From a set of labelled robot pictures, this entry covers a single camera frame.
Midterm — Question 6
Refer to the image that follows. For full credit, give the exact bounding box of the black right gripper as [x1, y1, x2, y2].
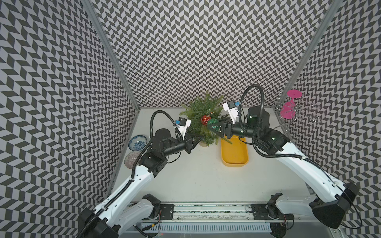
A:
[208, 115, 260, 139]

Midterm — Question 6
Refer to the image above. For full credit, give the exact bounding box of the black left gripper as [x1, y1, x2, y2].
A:
[162, 132, 203, 157]

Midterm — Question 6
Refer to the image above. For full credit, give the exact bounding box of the red glitter ball ornament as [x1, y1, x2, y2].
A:
[201, 115, 211, 126]

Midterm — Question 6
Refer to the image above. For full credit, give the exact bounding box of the small green christmas tree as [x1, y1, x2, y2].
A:
[180, 92, 229, 147]

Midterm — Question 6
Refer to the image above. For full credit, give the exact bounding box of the green glitter ball ornament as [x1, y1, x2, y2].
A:
[207, 118, 220, 130]

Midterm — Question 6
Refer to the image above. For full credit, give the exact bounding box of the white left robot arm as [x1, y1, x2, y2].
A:
[77, 110, 202, 238]

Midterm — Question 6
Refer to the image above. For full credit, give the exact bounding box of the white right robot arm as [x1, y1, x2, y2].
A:
[207, 84, 359, 229]

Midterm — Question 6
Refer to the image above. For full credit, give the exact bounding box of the yellow plastic tray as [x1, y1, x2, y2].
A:
[220, 135, 249, 167]

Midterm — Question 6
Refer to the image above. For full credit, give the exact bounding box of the blue patterned bowl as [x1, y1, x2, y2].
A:
[128, 135, 147, 151]

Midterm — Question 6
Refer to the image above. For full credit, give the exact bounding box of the pink ribbed glass bowl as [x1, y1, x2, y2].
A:
[124, 151, 141, 169]

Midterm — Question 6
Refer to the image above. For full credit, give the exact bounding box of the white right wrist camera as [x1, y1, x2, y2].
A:
[222, 101, 240, 124]

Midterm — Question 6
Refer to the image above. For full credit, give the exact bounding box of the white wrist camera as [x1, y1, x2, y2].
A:
[175, 117, 191, 141]
[222, 101, 240, 124]

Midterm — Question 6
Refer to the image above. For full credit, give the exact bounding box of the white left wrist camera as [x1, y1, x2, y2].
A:
[175, 117, 191, 141]

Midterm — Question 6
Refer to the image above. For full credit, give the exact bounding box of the white slotted cable duct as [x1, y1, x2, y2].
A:
[145, 223, 272, 234]

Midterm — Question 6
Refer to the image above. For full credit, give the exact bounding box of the metal base rail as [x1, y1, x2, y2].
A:
[153, 201, 319, 223]

